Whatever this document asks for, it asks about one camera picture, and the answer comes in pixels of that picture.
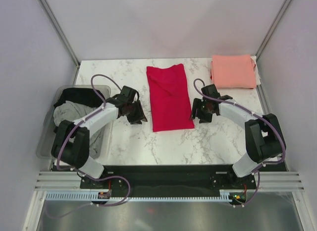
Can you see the aluminium frame post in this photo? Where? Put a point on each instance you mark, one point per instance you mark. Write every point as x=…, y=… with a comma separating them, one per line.
x=58, y=29
x=273, y=27

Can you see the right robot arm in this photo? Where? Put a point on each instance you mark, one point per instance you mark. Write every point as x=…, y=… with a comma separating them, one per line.
x=263, y=136

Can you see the left aluminium frame post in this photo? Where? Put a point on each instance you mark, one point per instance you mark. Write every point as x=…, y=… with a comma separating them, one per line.
x=58, y=29

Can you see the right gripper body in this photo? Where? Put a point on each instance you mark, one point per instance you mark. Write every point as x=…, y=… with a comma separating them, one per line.
x=207, y=116

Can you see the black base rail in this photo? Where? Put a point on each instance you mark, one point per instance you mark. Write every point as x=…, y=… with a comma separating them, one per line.
x=170, y=180

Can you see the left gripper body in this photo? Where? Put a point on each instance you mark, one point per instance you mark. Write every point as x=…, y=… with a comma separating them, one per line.
x=128, y=103

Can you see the grey t-shirt in bin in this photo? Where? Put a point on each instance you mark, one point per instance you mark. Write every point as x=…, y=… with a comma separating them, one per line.
x=71, y=111

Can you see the folded white t-shirt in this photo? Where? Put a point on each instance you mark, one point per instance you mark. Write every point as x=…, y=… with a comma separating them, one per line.
x=256, y=70

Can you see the folded salmon pink t-shirt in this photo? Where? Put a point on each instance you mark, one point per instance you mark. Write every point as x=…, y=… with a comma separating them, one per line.
x=233, y=72

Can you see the black t-shirt in bin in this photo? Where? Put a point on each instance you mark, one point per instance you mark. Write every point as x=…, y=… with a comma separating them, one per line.
x=82, y=96

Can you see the grey plastic bin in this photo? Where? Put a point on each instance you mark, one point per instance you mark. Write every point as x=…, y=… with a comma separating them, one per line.
x=45, y=144

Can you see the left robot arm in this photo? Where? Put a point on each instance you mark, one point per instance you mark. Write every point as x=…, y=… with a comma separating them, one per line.
x=72, y=141

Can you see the white slotted cable duct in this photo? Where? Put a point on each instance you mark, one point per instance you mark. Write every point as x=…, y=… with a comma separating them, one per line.
x=106, y=196

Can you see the right aluminium frame post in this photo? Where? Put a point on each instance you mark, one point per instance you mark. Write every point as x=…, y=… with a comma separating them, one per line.
x=273, y=27

